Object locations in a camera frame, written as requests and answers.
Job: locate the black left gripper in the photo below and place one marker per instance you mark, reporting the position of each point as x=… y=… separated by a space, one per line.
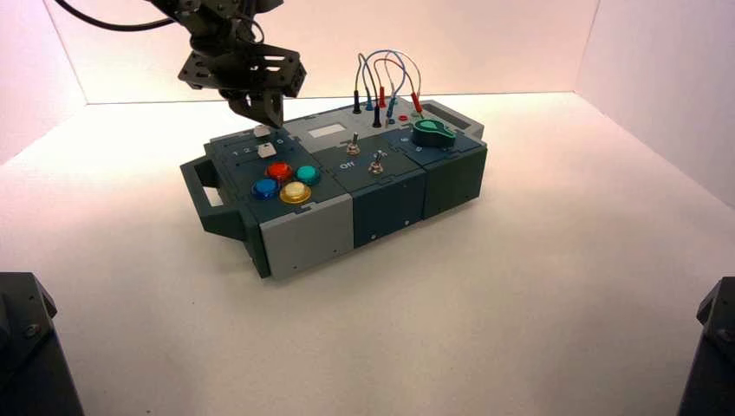
x=241 y=72

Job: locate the white slider knob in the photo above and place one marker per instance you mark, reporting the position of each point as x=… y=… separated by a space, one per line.
x=266 y=151
x=262 y=132

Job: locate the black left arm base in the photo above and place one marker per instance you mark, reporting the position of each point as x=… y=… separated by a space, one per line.
x=29 y=356

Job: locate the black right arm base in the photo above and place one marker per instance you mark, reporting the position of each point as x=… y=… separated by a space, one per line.
x=715 y=356

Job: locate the red round push button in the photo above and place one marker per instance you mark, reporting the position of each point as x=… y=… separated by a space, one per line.
x=279 y=171

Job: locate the white display window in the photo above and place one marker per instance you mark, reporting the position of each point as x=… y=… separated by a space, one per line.
x=327 y=131

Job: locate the blue round push button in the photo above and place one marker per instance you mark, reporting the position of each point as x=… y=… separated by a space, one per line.
x=266 y=188

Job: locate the teal round push button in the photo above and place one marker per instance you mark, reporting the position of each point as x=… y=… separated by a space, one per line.
x=308 y=175

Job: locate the yellow round push button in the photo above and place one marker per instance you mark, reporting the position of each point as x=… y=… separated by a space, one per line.
x=295 y=193

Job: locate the grey and teal control box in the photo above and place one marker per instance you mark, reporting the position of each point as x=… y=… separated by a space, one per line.
x=307 y=235

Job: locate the green rotary knob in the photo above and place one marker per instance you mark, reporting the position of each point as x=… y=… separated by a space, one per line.
x=433 y=134

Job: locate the metal toggle switch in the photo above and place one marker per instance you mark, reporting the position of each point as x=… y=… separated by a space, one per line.
x=376 y=165
x=353 y=147

